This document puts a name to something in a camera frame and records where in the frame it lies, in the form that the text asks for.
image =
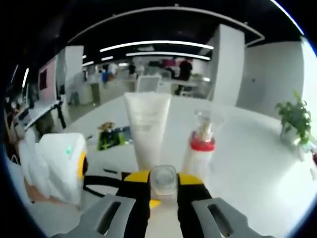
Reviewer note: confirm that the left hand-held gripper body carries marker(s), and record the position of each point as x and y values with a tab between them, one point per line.
62	163

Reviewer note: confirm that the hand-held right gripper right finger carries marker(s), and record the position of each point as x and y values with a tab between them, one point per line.
198	215

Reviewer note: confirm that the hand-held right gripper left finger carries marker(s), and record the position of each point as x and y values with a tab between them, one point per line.
128	213

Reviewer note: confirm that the green black skincare sachet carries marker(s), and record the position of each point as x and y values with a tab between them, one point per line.
110	140

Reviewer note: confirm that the small red label skincare bottle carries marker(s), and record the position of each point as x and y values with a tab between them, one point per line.
163	181

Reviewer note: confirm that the red collar skincare pump bottle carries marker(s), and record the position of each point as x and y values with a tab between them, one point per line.
200	153

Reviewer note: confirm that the large white skincare tube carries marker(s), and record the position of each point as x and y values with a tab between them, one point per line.
148	124

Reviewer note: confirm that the white side desk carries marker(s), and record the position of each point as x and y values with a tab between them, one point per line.
42	110

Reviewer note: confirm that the large display screen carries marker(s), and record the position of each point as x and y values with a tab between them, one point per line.
48	79

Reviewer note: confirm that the white mesh office chair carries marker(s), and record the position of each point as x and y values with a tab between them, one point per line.
148	83

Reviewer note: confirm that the potted green plant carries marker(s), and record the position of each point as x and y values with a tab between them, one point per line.
294	116

